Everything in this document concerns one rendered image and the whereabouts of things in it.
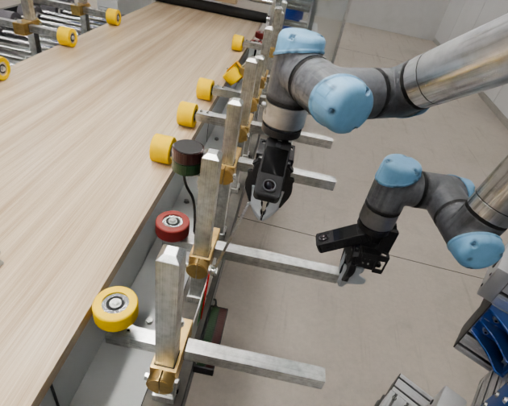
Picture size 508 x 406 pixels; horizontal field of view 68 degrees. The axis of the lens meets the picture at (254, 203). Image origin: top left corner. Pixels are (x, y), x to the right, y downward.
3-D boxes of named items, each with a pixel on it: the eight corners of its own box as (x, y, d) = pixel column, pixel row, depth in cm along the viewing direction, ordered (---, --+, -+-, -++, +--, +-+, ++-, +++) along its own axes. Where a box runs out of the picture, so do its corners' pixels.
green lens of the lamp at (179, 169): (205, 163, 76) (206, 154, 75) (197, 179, 72) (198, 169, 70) (176, 157, 76) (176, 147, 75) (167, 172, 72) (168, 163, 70)
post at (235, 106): (222, 239, 121) (244, 97, 92) (220, 246, 118) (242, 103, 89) (212, 237, 121) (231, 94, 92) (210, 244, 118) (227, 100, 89)
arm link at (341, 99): (404, 83, 50) (355, 55, 58) (337, 83, 46) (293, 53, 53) (382, 134, 55) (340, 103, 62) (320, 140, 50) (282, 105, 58)
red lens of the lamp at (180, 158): (206, 152, 75) (207, 142, 74) (198, 167, 70) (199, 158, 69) (177, 146, 75) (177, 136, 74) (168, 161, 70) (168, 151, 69)
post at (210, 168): (203, 303, 101) (223, 149, 72) (200, 313, 98) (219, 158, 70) (191, 300, 101) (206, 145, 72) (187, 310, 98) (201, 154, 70)
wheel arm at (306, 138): (330, 145, 128) (333, 135, 126) (330, 150, 125) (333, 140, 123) (187, 114, 128) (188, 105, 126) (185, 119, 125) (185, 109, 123)
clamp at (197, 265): (218, 242, 97) (220, 228, 94) (206, 281, 86) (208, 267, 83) (197, 238, 97) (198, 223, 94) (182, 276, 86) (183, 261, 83)
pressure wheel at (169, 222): (191, 246, 98) (193, 212, 91) (182, 267, 92) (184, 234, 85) (161, 239, 98) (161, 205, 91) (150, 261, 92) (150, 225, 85)
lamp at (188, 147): (199, 225, 86) (207, 142, 73) (193, 241, 82) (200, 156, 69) (174, 219, 86) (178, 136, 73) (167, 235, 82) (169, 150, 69)
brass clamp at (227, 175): (241, 162, 111) (243, 147, 108) (233, 187, 100) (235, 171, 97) (221, 158, 111) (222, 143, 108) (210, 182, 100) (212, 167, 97)
